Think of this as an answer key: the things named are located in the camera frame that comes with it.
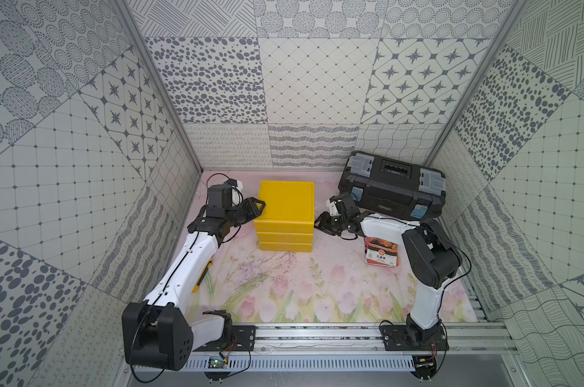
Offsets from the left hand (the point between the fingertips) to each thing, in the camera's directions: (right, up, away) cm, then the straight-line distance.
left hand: (260, 203), depth 81 cm
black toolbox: (+50, +5, +12) cm, 52 cm away
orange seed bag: (+45, -19, +9) cm, 50 cm away
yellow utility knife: (-23, -27, +7) cm, 36 cm away
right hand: (+20, -11, +13) cm, 26 cm away
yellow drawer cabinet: (+9, -6, -2) cm, 11 cm away
